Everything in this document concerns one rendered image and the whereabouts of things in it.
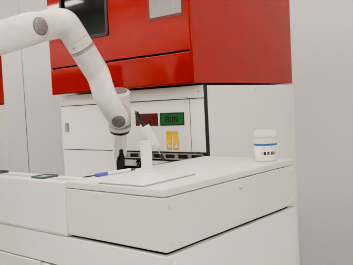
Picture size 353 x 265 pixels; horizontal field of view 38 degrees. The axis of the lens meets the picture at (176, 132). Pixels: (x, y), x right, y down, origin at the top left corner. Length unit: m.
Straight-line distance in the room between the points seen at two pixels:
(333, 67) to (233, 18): 1.28
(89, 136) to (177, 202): 1.14
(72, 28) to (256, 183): 0.80
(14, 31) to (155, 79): 0.56
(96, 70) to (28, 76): 3.44
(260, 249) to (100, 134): 0.98
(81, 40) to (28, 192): 0.56
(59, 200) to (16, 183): 0.20
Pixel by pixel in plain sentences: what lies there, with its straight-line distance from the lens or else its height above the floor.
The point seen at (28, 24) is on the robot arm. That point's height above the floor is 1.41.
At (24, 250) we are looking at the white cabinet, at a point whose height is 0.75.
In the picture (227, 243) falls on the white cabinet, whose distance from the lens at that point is 1.36.
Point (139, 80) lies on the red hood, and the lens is 1.95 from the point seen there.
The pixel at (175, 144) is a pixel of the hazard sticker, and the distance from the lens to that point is 1.91.
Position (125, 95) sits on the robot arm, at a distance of 1.86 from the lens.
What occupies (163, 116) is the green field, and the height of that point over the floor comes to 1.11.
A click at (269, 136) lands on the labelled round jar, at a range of 1.57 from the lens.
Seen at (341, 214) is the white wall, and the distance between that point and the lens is 3.26.
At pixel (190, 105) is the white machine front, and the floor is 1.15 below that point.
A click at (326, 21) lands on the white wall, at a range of 3.23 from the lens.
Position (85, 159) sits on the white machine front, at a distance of 2.29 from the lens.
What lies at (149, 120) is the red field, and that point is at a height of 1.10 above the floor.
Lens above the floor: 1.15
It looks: 3 degrees down
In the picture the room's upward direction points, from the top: 3 degrees counter-clockwise
